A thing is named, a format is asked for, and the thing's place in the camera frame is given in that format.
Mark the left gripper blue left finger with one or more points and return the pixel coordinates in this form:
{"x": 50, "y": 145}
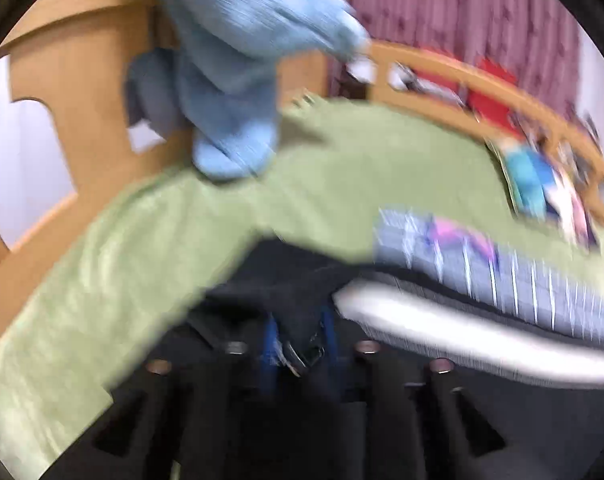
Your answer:
{"x": 270, "y": 361}

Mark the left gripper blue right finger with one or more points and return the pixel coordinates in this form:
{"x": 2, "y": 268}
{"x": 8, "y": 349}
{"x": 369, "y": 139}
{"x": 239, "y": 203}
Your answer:
{"x": 330, "y": 344}

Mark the black pants with white stripe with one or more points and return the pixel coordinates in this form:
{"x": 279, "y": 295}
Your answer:
{"x": 432, "y": 385}

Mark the green blanket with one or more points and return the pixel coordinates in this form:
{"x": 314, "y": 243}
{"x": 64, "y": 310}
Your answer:
{"x": 158, "y": 246}

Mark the grey checked bed sheet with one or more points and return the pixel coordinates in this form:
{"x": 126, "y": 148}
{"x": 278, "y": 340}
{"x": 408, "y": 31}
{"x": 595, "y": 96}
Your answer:
{"x": 469, "y": 262}

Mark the colourful patchwork pillow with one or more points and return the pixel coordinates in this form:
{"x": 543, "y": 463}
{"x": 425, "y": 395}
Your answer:
{"x": 540, "y": 192}

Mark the light blue towel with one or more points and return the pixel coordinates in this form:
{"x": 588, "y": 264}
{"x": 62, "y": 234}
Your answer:
{"x": 222, "y": 78}

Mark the maroon patterned curtain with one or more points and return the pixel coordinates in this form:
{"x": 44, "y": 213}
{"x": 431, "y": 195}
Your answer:
{"x": 536, "y": 41}

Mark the wooden bed frame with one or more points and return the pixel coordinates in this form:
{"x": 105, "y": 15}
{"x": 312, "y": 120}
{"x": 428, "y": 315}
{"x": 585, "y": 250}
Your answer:
{"x": 72, "y": 55}

